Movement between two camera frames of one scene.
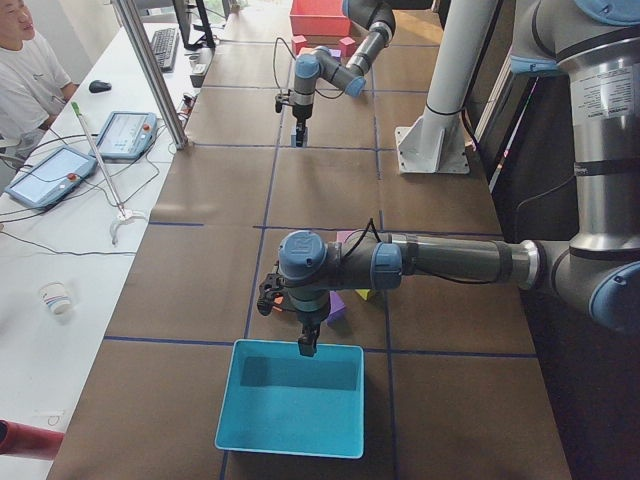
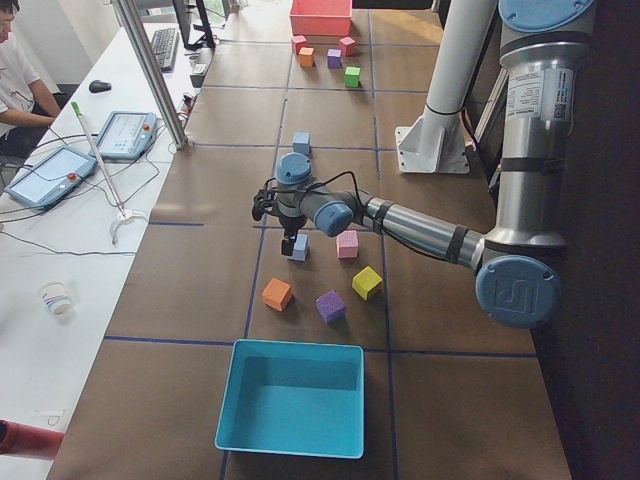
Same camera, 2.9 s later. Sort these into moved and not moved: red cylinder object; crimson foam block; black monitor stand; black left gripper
Moved: black left gripper
Not moved: red cylinder object; crimson foam block; black monitor stand
